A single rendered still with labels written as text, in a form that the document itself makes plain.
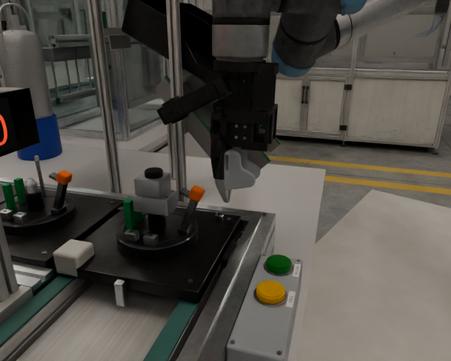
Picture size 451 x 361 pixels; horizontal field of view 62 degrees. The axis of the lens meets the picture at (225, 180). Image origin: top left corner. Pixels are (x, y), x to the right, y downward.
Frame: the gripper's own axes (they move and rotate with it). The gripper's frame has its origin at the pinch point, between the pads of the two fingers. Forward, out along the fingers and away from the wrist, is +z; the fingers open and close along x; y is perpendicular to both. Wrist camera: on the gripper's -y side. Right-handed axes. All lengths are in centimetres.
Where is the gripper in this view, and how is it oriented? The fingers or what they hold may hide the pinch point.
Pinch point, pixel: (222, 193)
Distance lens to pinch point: 58.7
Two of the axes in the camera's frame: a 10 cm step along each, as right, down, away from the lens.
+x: 2.9, -3.5, 8.9
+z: -0.2, 9.3, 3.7
